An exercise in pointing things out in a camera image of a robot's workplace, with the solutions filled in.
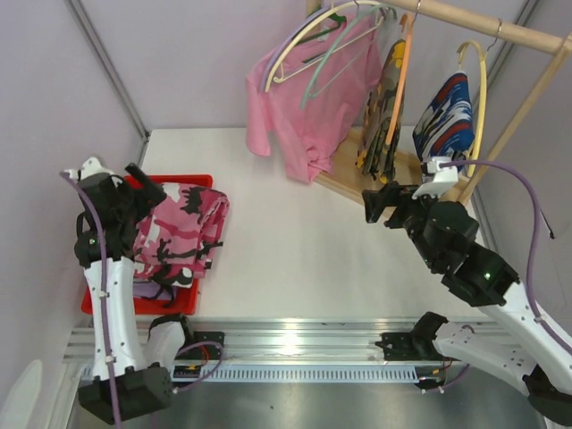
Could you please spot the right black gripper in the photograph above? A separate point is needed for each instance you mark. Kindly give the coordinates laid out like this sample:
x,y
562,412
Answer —
x,y
394,206

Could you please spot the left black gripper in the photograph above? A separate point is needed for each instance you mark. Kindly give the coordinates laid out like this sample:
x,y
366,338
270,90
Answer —
x,y
132,192

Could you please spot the green yellow camouflage trousers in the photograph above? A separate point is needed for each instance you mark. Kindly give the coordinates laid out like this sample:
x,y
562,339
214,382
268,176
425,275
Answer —
x,y
381,130

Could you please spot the pink camouflage trousers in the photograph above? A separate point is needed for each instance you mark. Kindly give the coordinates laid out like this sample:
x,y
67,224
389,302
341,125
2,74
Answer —
x,y
177,241

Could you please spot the orange hanger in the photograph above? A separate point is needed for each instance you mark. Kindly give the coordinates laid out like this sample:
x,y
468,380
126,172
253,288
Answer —
x,y
400,60

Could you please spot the mint green hanger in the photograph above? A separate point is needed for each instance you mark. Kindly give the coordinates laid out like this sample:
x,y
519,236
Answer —
x,y
375,17

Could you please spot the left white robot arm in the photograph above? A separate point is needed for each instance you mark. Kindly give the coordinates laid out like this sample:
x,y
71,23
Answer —
x,y
130,378

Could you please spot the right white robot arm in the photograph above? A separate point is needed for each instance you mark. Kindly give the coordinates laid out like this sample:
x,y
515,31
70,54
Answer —
x,y
444,234

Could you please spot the lilac hanger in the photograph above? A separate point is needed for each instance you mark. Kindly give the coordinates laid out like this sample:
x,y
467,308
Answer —
x,y
342,12

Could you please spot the cream hanger left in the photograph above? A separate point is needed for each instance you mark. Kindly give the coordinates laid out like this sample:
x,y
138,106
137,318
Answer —
x,y
306,50

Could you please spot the cream hanger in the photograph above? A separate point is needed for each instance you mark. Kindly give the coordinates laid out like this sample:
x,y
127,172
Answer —
x,y
306,50
474,152

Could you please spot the cream hanger right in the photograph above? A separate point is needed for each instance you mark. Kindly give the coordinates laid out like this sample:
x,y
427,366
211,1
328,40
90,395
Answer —
x,y
474,152

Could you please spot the wooden clothes rack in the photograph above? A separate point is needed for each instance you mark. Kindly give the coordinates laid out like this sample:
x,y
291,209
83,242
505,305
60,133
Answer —
x,y
345,179

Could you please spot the blue red white shorts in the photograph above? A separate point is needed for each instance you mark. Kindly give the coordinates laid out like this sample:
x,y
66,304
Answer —
x,y
446,128

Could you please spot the red plastic bin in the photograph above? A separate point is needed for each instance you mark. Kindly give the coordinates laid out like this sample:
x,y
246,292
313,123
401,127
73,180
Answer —
x,y
188,305

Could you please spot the pink t-shirt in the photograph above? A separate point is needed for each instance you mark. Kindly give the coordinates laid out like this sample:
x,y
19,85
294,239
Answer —
x,y
309,138

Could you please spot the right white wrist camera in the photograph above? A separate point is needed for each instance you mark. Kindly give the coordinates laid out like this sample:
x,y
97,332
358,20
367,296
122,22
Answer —
x,y
438,177

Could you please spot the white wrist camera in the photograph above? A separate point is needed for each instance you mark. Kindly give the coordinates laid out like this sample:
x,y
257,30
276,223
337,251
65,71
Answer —
x,y
92,167
438,177

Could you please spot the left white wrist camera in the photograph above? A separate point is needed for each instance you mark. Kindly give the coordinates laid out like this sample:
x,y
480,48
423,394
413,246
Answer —
x,y
92,167

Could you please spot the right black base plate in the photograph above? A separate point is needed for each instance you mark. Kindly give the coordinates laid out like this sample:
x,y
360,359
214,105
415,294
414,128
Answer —
x,y
403,346

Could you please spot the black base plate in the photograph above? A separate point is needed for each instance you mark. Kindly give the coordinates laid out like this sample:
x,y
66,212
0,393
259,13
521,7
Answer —
x,y
403,346
205,346

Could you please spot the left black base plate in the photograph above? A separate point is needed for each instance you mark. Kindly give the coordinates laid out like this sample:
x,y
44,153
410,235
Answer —
x,y
205,346

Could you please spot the aluminium mounting rail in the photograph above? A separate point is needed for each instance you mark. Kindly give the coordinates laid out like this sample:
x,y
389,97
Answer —
x,y
298,341

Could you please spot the white slotted cable duct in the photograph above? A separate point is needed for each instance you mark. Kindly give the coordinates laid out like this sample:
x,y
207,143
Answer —
x,y
247,373

